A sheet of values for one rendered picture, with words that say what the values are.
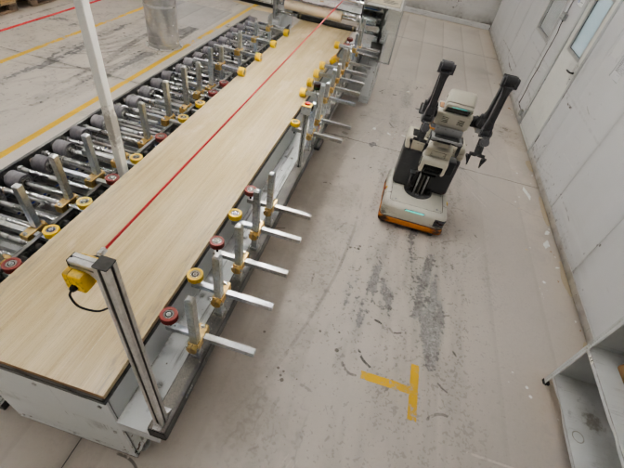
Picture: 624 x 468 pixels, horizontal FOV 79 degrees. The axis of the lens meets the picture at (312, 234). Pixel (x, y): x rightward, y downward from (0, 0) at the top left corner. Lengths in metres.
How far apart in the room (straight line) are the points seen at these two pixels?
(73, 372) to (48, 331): 0.24
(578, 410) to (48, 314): 3.12
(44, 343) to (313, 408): 1.54
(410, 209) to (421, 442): 1.97
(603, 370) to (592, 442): 0.48
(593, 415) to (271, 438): 2.10
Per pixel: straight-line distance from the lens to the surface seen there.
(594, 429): 3.26
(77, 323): 1.94
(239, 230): 1.92
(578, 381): 3.40
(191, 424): 2.59
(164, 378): 2.03
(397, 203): 3.68
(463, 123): 3.32
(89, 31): 2.35
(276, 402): 2.62
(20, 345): 1.96
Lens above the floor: 2.43
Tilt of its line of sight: 44 degrees down
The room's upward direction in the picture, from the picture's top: 11 degrees clockwise
